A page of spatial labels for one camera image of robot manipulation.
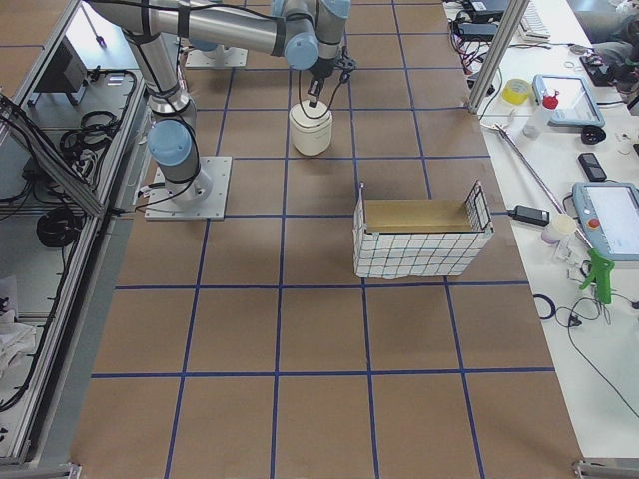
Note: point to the black round cap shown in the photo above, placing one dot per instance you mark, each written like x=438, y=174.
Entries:
x=592, y=135

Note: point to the yellow tape roll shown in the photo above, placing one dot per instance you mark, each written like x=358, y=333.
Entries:
x=515, y=91

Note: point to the white paper cup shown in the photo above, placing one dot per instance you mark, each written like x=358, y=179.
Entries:
x=559, y=227

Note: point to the clear bottle with red cap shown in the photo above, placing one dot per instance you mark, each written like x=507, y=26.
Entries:
x=539, y=120

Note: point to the black power adapter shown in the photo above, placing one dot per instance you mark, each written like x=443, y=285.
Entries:
x=530, y=215

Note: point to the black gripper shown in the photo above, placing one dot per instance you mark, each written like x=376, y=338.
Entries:
x=321, y=69

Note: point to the long metal rod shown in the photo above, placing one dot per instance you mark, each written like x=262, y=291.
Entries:
x=501, y=131

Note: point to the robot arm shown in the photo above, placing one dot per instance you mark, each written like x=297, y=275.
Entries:
x=307, y=34

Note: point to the white trash can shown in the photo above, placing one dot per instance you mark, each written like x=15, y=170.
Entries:
x=311, y=127

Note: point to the black remote control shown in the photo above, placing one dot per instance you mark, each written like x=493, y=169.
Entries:
x=592, y=168

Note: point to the wooden box with grid cloth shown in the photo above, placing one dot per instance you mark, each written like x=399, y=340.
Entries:
x=400, y=238

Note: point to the green plastic gun tool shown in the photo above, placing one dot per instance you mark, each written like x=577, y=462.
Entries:
x=599, y=275

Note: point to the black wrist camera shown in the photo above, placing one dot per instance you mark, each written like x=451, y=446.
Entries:
x=346, y=64

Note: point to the aluminium frame post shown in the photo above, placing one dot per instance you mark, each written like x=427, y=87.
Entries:
x=507, y=27

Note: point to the left teach pendant tablet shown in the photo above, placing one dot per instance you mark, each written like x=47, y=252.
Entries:
x=577, y=106

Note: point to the right teach pendant tablet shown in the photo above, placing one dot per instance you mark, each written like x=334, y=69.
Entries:
x=608, y=215

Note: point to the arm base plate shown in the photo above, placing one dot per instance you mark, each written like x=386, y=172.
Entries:
x=221, y=58
x=205, y=198

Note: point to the teach pendant tablet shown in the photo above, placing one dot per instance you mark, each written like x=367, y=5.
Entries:
x=577, y=106
x=608, y=215

